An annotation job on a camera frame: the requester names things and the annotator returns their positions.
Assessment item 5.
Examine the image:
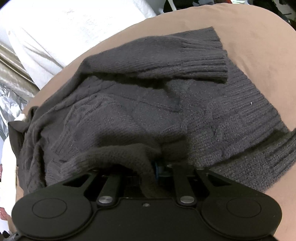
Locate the silver foil storage bag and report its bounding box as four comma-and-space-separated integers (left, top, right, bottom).
0, 42, 39, 140

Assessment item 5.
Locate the white duvet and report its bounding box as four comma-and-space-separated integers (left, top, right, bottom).
1, 1, 165, 88

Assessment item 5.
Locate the dark grey knit sweater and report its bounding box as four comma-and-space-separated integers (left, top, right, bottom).
9, 28, 295, 197

